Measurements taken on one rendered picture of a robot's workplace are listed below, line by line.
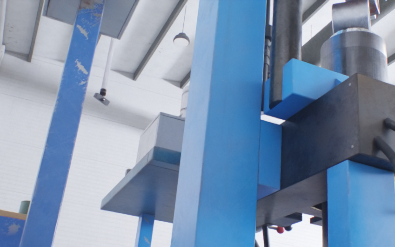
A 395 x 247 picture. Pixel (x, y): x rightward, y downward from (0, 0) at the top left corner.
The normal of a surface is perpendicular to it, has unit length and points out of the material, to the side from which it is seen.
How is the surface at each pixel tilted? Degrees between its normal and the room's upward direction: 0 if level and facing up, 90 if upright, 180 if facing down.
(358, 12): 104
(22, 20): 173
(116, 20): 180
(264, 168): 90
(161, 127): 90
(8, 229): 90
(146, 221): 90
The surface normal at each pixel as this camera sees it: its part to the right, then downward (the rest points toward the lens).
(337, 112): -0.92, -0.24
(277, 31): -0.74, -0.34
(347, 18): -0.37, 0.00
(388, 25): -0.20, 0.87
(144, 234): 0.39, -0.35
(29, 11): 0.01, 0.93
